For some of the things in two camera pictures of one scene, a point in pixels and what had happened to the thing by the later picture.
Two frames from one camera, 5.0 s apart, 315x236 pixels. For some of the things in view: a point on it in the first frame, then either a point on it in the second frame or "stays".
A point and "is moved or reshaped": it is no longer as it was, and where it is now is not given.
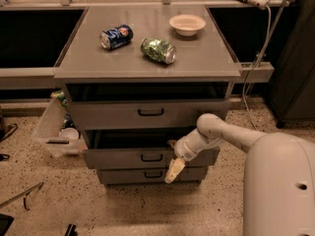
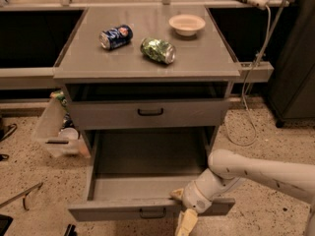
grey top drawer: [144, 114] stays
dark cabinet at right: [292, 89] stays
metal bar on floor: [24, 195] stays
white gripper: [182, 150] to [194, 199]
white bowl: [187, 25] stays
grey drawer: [140, 148] is moved or reshaped
